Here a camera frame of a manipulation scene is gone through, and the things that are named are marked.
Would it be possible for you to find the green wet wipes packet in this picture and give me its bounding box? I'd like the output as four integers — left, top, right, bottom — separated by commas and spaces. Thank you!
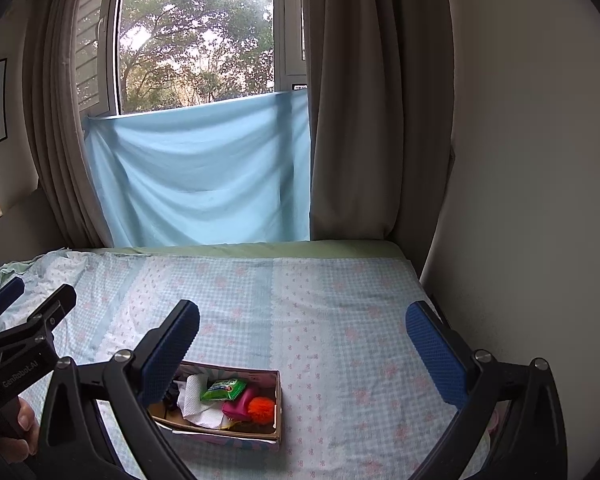
200, 379, 247, 402

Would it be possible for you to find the brown cardboard box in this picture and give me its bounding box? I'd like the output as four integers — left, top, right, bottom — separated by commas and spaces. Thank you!
147, 360, 283, 451

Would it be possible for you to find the beige headboard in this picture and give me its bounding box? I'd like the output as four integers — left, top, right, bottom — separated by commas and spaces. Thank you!
0, 185, 67, 272

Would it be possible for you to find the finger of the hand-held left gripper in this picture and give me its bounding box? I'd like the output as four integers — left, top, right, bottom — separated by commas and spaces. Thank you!
0, 276, 26, 336
0, 284, 77, 356

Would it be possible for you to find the checked floral blanket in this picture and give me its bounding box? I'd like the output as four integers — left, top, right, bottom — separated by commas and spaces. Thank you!
0, 250, 481, 480

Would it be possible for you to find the orange pom-pom ball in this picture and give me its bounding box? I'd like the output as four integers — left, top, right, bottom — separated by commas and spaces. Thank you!
245, 396, 276, 426

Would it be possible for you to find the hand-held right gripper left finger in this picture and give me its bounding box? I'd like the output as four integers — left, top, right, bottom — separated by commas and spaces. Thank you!
37, 299, 201, 480

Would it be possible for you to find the pale green bed sheet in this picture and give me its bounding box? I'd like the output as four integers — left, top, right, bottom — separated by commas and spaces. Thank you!
87, 239, 409, 262

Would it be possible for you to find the white mesh cloth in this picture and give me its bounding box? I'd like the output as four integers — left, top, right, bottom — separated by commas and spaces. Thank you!
176, 374, 226, 423

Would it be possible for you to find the pleated beige curtain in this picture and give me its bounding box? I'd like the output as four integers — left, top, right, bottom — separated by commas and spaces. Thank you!
21, 0, 126, 251

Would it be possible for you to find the window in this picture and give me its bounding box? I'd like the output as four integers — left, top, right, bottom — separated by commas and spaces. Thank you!
77, 0, 309, 117

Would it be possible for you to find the light blue hanging cloth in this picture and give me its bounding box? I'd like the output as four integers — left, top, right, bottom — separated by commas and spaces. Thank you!
83, 91, 312, 248

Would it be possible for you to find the person's left hand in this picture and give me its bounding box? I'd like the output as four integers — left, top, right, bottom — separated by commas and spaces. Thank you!
0, 396, 41, 461

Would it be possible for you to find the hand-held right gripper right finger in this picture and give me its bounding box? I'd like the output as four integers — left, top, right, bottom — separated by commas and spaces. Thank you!
405, 301, 569, 480

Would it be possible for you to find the wide beige curtain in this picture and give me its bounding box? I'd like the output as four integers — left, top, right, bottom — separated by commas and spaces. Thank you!
300, 0, 456, 242

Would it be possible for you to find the pale green crumpled cloth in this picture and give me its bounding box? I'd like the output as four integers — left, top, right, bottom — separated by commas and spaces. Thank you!
0, 260, 36, 303

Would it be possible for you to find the magenta pouch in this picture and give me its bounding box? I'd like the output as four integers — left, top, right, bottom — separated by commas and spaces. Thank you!
222, 386, 261, 421

